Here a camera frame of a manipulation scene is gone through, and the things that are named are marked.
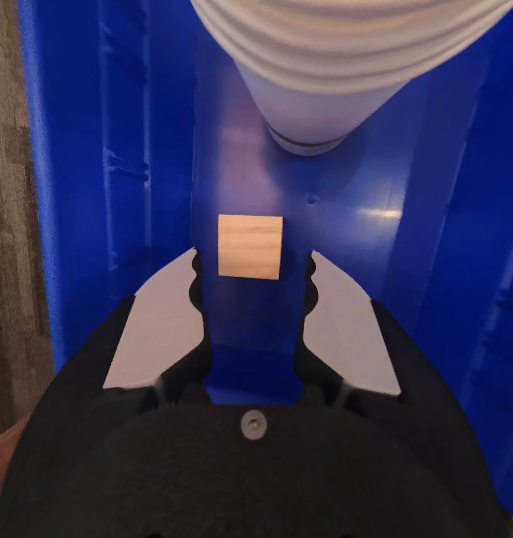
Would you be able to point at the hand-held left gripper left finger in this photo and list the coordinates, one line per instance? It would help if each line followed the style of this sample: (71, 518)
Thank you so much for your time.
(155, 336)

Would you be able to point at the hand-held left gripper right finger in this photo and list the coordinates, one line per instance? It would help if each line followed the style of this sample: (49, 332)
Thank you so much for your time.
(349, 344)

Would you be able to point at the blue plastic bin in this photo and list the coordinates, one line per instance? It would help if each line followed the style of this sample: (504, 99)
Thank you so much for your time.
(366, 252)

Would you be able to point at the wooden cube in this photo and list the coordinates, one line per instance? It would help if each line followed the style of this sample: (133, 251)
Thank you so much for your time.
(250, 248)

